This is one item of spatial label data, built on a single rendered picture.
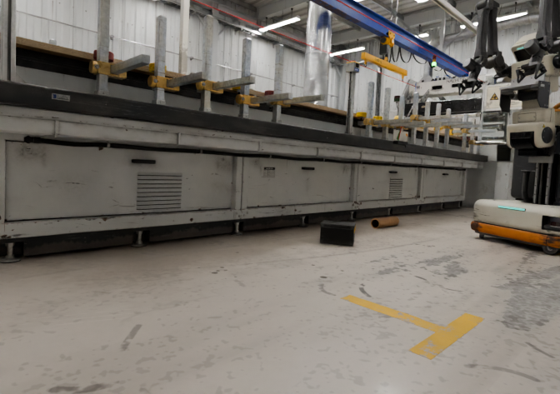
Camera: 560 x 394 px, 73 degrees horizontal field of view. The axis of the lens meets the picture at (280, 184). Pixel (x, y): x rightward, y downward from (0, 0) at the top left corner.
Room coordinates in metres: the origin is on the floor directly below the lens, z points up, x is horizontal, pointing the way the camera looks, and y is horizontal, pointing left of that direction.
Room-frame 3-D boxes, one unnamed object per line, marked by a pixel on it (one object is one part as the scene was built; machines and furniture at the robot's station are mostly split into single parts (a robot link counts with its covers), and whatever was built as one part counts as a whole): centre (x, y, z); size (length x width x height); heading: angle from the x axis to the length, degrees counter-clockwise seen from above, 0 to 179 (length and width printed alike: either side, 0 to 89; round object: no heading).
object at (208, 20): (1.93, 0.40, 0.94); 0.04 x 0.04 x 0.48; 45
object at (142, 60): (1.54, 0.66, 0.81); 0.43 x 0.03 x 0.04; 45
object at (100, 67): (1.59, 0.74, 0.81); 0.14 x 0.06 x 0.05; 135
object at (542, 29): (2.21, -1.46, 1.40); 0.11 x 0.06 x 0.43; 23
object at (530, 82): (2.47, -1.54, 0.99); 0.28 x 0.16 x 0.22; 22
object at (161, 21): (1.75, 0.57, 0.86); 0.04 x 0.04 x 0.48; 45
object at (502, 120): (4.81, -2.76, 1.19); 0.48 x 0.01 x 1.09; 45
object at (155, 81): (1.77, 0.56, 0.80); 0.14 x 0.06 x 0.05; 135
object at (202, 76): (1.71, 0.48, 0.80); 0.43 x 0.03 x 0.04; 45
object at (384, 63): (8.08, -2.09, 2.65); 1.71 x 0.09 x 0.32; 135
